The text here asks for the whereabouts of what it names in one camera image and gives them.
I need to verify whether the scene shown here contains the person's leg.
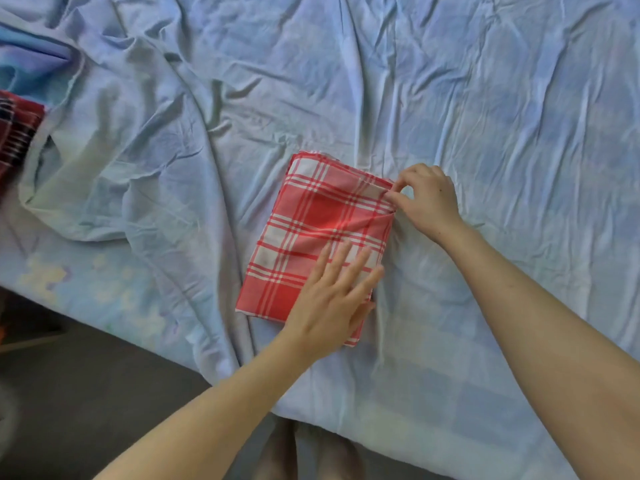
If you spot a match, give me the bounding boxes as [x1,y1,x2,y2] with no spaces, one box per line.
[315,429,369,480]
[250,417,301,480]

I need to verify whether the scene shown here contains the red green plaid cloth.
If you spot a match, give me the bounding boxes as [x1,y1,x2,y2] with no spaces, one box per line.
[0,89,48,188]

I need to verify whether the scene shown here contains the person's right forearm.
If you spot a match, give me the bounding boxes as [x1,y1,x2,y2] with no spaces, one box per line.
[440,225,640,480]

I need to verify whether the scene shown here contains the red white plaid cloth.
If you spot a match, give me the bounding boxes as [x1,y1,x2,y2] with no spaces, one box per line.
[235,149,399,349]

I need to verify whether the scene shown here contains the person's left leg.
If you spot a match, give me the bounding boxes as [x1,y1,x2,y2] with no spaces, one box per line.
[250,417,301,480]

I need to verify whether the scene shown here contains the person's left hand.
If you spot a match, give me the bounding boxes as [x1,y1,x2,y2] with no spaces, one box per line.
[282,239,387,365]

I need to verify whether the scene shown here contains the person's right hand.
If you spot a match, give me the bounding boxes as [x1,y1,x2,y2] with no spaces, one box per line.
[383,163,464,247]

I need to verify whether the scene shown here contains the person's left forearm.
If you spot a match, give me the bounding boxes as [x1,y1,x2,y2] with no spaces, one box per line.
[95,335,311,480]

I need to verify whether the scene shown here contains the white bed sheet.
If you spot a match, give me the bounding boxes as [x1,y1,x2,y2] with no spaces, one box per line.
[0,0,640,480]

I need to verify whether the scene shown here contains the person's right leg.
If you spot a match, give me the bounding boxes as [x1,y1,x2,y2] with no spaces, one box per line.
[315,429,369,480]

